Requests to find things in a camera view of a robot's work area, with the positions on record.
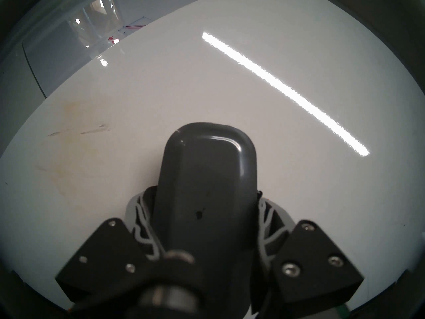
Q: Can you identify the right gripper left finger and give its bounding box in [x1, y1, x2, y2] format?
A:
[55, 185, 164, 303]

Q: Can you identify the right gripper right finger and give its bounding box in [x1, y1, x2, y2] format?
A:
[252, 191, 365, 316]

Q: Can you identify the dark grey whiteboard eraser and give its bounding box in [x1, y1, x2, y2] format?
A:
[152, 122, 258, 310]

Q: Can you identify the white freestanding whiteboard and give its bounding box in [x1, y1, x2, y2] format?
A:
[0, 0, 425, 314]

